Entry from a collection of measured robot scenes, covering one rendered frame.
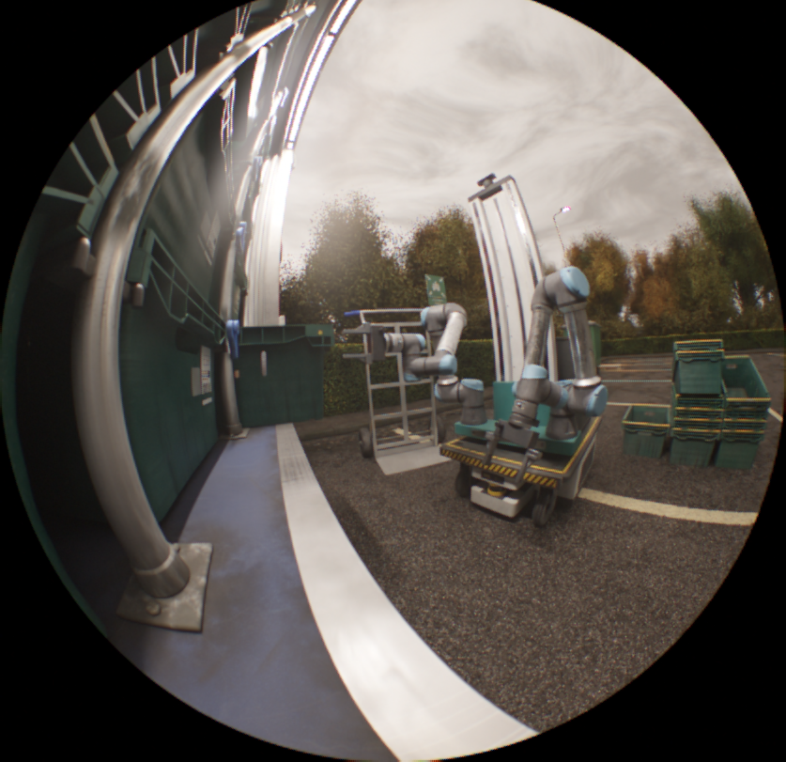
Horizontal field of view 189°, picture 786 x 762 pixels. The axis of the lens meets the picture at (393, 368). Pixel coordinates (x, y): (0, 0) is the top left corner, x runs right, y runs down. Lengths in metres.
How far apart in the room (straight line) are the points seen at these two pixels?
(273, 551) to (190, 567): 0.07
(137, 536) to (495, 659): 0.80
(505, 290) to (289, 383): 1.15
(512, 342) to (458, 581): 1.14
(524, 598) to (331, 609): 0.82
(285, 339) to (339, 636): 0.60
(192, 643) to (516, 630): 0.80
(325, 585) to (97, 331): 0.20
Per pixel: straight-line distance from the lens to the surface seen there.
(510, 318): 1.34
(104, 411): 0.16
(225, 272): 0.63
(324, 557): 0.19
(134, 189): 0.20
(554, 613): 0.93
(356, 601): 0.16
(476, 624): 0.87
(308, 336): 0.62
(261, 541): 0.22
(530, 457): 0.69
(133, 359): 0.24
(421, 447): 2.13
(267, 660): 0.16
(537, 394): 0.72
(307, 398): 0.65
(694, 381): 1.87
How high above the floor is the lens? 0.78
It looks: 2 degrees down
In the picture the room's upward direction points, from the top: 5 degrees counter-clockwise
